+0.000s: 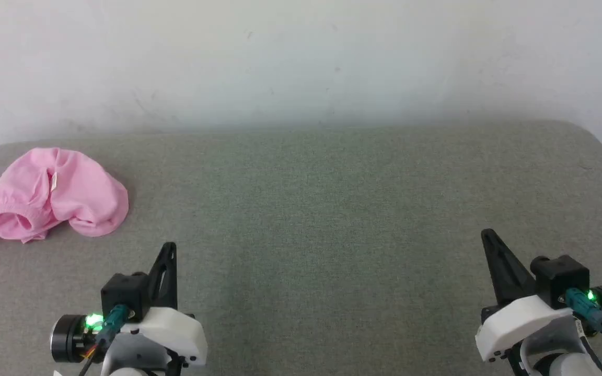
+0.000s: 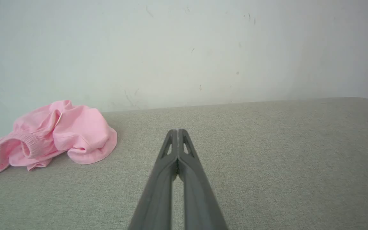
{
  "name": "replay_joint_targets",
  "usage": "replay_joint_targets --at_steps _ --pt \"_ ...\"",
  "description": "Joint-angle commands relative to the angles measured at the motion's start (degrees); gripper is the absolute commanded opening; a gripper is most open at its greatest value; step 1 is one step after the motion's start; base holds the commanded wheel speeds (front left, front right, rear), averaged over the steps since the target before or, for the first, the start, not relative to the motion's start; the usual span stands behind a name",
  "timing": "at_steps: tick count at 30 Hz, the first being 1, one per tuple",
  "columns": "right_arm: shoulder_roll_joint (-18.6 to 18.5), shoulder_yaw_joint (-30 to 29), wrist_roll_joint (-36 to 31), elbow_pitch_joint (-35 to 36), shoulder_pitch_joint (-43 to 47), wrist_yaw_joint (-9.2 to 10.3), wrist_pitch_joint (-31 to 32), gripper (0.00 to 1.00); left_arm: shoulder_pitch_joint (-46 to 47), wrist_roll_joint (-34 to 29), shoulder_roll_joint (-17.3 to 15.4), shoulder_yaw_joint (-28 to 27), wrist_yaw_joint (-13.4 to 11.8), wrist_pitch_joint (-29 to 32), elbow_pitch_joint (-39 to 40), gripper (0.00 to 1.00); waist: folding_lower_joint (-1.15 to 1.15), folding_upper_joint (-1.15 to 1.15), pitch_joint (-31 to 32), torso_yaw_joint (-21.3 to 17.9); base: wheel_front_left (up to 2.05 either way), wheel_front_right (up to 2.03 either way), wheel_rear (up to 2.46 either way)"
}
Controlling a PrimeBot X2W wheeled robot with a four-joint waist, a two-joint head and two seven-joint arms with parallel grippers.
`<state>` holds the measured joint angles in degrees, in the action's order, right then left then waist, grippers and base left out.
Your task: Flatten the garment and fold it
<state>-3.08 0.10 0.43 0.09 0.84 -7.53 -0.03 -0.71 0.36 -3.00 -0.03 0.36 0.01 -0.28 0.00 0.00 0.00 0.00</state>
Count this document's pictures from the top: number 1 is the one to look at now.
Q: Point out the grey fabric sofa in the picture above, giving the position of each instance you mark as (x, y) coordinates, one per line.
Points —
(306, 209)

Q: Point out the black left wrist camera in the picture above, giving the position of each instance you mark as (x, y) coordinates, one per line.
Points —
(123, 290)

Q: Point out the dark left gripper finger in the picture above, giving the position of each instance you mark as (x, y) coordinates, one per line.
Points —
(173, 284)

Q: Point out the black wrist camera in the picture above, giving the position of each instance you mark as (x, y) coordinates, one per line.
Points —
(557, 279)
(123, 290)

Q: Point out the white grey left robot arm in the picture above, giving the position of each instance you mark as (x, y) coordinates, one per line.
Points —
(126, 373)

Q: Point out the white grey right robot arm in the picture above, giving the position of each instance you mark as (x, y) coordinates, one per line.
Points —
(567, 366)

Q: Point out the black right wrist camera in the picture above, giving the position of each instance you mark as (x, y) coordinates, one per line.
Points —
(557, 279)

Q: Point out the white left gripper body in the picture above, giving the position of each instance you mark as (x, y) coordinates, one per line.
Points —
(170, 334)

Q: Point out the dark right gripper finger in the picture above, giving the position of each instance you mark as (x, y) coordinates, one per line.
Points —
(507, 277)

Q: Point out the pink cloth garment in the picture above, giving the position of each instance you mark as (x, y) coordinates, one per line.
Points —
(87, 193)

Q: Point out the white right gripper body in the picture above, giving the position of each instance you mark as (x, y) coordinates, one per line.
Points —
(515, 324)

